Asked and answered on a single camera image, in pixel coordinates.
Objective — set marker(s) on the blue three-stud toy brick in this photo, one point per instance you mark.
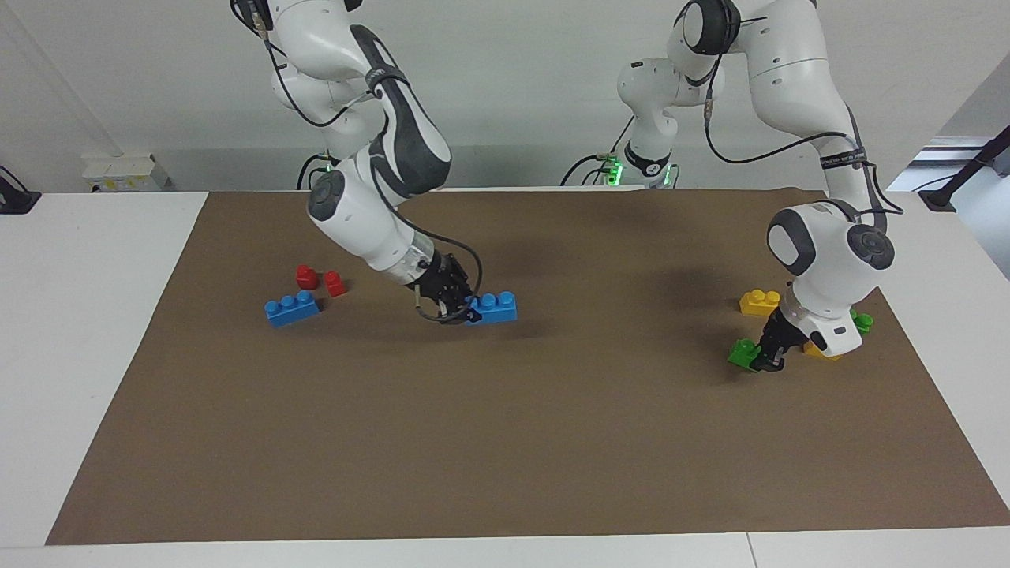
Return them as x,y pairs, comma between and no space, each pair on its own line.
497,308
292,309

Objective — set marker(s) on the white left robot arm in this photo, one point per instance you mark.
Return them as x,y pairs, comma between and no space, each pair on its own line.
797,79

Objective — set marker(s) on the yellow two-stud toy brick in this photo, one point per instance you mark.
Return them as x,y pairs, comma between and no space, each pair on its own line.
817,353
759,301

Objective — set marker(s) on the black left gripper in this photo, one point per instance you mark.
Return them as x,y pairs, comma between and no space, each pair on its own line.
783,323

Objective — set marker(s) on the green two-stud toy brick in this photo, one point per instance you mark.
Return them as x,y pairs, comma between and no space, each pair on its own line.
862,322
740,353

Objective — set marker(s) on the red single-stud toy brick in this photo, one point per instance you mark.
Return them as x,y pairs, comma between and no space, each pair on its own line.
335,283
306,276

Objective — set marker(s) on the black clamp base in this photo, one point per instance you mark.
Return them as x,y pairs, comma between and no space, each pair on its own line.
16,199

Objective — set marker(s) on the white wall socket box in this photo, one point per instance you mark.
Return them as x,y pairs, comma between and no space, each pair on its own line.
126,172

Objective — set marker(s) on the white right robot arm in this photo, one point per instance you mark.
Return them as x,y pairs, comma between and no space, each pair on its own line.
410,142

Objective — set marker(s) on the brown paper table mat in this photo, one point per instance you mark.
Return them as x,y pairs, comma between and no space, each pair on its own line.
552,442

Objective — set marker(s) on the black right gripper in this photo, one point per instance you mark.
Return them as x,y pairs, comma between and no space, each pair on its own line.
442,280

